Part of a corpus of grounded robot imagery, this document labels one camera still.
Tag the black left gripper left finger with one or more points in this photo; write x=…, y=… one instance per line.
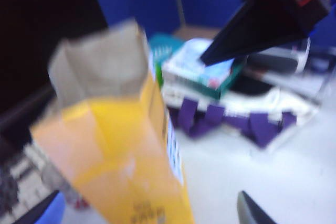
x=26, y=212

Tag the purple and white cloth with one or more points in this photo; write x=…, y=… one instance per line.
x=260, y=127

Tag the teal box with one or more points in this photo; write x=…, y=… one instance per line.
x=225, y=87

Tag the black computer monitor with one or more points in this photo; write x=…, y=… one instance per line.
x=39, y=37

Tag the yellow paper bag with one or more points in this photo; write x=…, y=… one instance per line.
x=118, y=155

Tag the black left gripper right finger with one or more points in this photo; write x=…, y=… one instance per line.
x=249, y=211

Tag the black flat pad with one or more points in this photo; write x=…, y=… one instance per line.
x=249, y=86

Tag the grey computer keyboard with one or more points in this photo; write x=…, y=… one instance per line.
x=23, y=171

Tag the white and grey appliance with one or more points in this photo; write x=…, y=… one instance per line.
x=275, y=62

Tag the white printed carton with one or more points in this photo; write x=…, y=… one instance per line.
x=183, y=66

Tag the teal plastic basket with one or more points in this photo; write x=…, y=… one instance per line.
x=165, y=47

